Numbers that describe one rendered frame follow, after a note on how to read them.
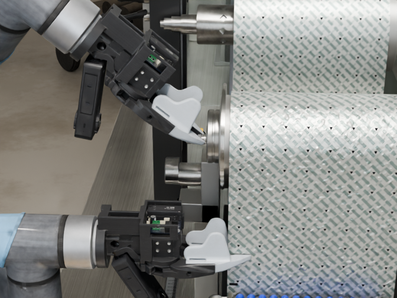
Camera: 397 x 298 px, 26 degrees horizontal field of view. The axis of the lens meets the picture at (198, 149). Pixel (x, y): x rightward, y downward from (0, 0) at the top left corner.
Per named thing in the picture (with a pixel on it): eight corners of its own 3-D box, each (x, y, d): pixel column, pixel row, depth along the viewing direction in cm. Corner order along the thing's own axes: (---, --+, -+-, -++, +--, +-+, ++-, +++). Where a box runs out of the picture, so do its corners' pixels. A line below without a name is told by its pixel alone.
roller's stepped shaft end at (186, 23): (161, 30, 141) (161, 11, 140) (198, 31, 141) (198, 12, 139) (159, 36, 138) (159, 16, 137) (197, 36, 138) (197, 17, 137)
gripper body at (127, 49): (179, 74, 110) (104, 13, 107) (137, 120, 113) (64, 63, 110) (184, 55, 116) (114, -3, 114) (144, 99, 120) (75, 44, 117)
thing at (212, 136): (208, 104, 122) (206, 114, 115) (223, 105, 122) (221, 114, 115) (208, 156, 124) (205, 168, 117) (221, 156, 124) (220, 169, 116)
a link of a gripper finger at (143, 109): (173, 130, 112) (121, 87, 110) (166, 139, 112) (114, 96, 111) (178, 117, 116) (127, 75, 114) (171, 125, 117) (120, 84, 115)
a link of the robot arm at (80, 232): (65, 278, 119) (75, 248, 126) (97, 279, 119) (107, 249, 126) (61, 232, 116) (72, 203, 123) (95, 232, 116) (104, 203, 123)
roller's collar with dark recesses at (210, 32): (198, 37, 143) (198, -1, 140) (234, 38, 143) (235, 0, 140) (196, 49, 137) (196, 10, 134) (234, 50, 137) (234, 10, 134)
